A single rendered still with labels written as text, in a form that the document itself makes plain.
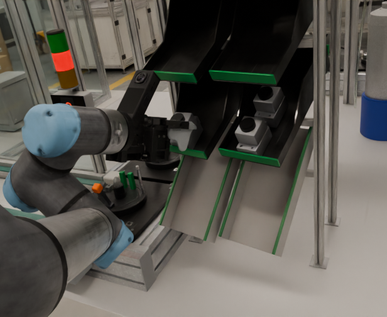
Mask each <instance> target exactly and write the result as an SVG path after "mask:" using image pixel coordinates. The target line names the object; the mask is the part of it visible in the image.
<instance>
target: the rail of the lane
mask: <svg viewBox="0 0 387 317"><path fill-rule="evenodd" d="M92 265H93V266H92V268H91V269H90V270H89V271H88V272H87V273H86V274H85V275H88V276H91V277H95V278H98V279H102V280H105V281H109V282H113V283H116V284H120V285H123V286H127V287H131V288H133V289H138V290H140V291H144V292H148V290H149V289H150V287H151V286H152V285H153V283H154V282H155V281H156V275H155V270H154V267H153V261H152V258H151V253H150V248H149V247H145V246H142V245H137V244H133V243H130V244H129V245H128V246H127V248H126V249H125V250H124V251H123V252H122V253H121V254H120V255H119V256H118V257H117V258H116V260H115V261H113V263H112V264H111V265H110V266H109V267H108V268H106V269H100V268H98V266H96V264H95V263H92Z"/></svg>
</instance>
